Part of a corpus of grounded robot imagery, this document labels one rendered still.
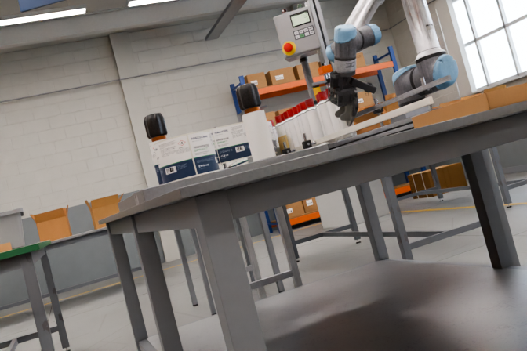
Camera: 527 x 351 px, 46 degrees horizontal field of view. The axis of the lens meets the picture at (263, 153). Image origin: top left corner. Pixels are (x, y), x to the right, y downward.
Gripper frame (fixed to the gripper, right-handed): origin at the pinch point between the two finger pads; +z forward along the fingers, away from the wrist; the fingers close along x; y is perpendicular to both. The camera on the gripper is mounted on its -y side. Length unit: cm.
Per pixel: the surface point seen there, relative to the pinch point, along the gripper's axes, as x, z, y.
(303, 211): -570, 408, -259
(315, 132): -23.3, 12.3, 2.1
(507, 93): 80, -37, 7
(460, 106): 72, -32, 13
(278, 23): -58, -25, 0
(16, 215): -162, 88, 125
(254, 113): -19.3, -3.0, 29.4
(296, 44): -50, -17, -4
